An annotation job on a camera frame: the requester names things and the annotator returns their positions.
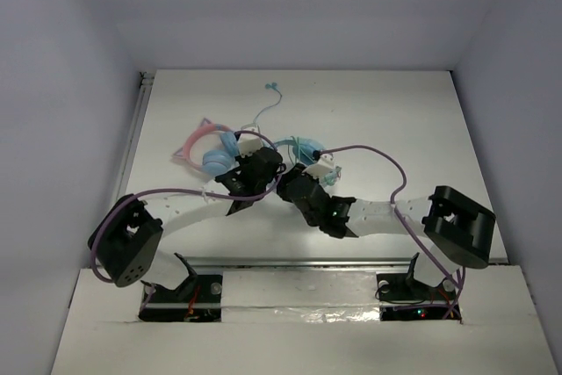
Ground green headphone cable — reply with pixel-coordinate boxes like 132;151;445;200
280;134;343;189

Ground light blue headphones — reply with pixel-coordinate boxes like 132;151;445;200
274;136;342;187

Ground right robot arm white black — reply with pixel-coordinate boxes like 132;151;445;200
277;166;496;299

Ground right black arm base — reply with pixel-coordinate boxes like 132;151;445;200
375;253;466;322

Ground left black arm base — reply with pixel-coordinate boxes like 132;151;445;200
138;253;223;323

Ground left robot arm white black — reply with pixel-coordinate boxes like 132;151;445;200
88;147;286;287

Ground pink blue cat-ear headphones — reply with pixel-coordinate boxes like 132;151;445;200
171;118;240;177

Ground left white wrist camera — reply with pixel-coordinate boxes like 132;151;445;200
237;133;263;157

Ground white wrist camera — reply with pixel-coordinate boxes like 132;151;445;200
237;133;263;157
304;154;340;183

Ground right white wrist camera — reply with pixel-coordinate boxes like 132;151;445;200
304;154;340;183

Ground blue cat headphone cable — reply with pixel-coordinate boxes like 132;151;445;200
241;81;285;134

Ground aluminium rail front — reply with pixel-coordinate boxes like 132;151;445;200
186;256;411;267

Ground aluminium rail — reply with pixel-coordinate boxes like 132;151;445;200
186;256;411;267
113;72;155;199

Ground aluminium rail left side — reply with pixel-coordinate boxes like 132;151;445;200
113;72;155;199

